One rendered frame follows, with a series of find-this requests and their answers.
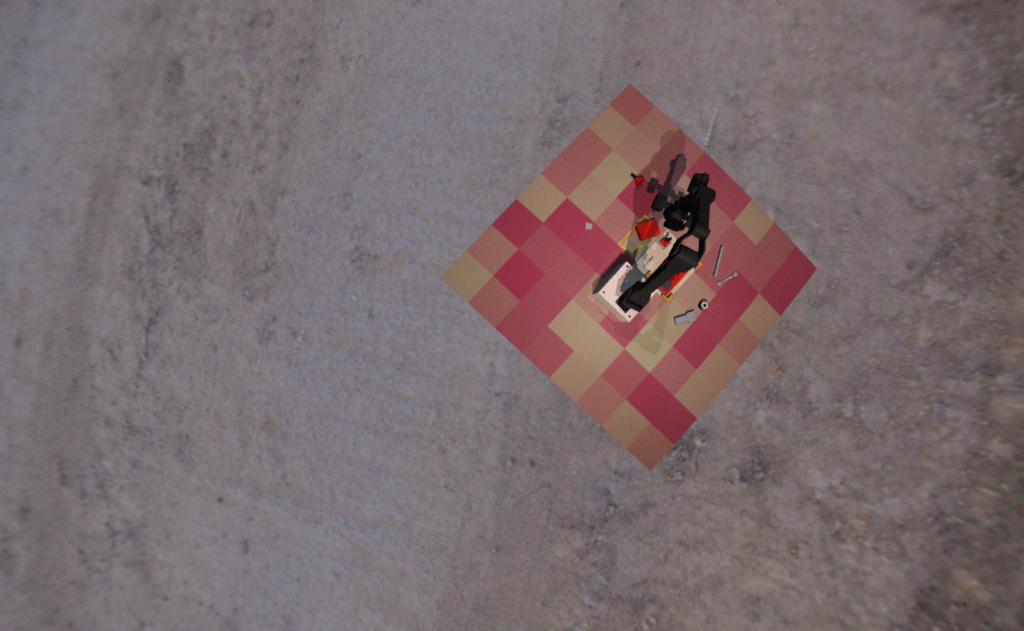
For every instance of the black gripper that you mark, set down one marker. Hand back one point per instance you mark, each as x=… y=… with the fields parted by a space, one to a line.
x=660 y=201

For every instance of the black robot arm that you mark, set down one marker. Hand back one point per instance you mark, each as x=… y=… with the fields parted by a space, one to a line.
x=681 y=258

